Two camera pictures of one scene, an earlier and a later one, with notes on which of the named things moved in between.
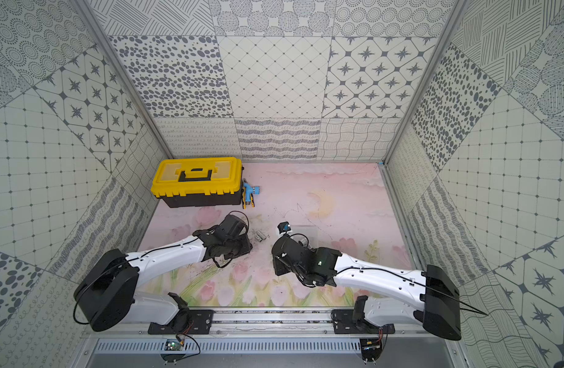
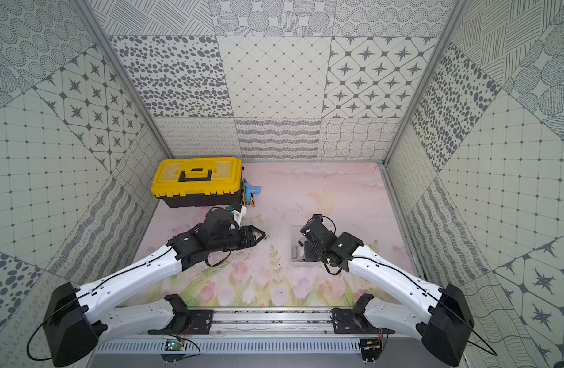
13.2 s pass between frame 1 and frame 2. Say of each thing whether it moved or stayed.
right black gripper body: moved
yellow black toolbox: stayed
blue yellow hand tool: stayed
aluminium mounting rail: stayed
